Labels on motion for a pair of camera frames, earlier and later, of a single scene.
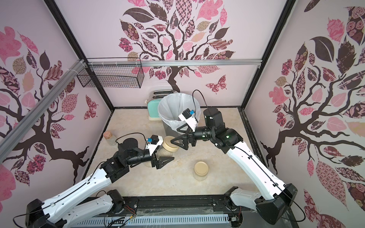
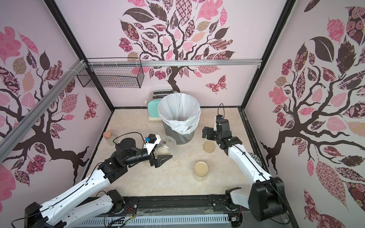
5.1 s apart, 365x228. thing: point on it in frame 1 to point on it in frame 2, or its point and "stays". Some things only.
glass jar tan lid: [167, 149] stays
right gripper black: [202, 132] to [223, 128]
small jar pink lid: [110, 138] stays
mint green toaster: [152, 102] stays
